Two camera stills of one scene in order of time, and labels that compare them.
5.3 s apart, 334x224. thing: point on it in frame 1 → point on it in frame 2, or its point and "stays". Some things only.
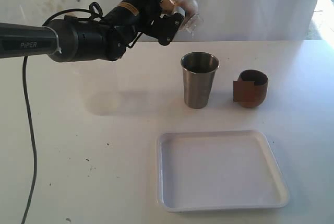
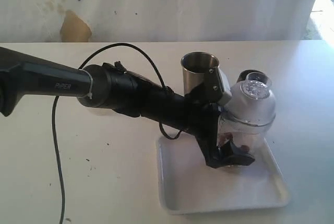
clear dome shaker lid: (193, 20) → (252, 102)
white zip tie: (59, 49) → (90, 94)
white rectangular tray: (218, 169) stays
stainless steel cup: (199, 69) stays
